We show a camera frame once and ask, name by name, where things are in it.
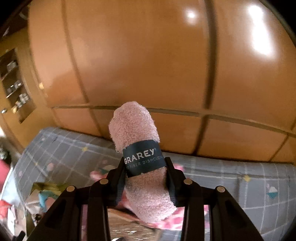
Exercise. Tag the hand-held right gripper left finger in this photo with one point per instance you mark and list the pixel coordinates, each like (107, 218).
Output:
(120, 183)

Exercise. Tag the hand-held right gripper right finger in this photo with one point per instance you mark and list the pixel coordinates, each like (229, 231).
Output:
(172, 185)

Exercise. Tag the pink dishcloth dark label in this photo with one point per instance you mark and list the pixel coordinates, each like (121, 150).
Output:
(136, 129)

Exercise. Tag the pink spotted plush toy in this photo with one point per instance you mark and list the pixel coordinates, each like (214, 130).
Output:
(171, 223)

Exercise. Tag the gold embossed tissue box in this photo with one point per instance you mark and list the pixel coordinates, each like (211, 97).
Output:
(129, 224)

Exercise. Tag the large wooden wardrobe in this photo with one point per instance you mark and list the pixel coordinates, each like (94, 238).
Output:
(138, 58)

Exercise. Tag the metal can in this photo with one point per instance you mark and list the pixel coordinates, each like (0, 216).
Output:
(18, 106)
(23, 97)
(17, 83)
(10, 89)

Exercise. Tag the wooden wall shelf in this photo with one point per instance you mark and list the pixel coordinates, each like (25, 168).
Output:
(25, 113)

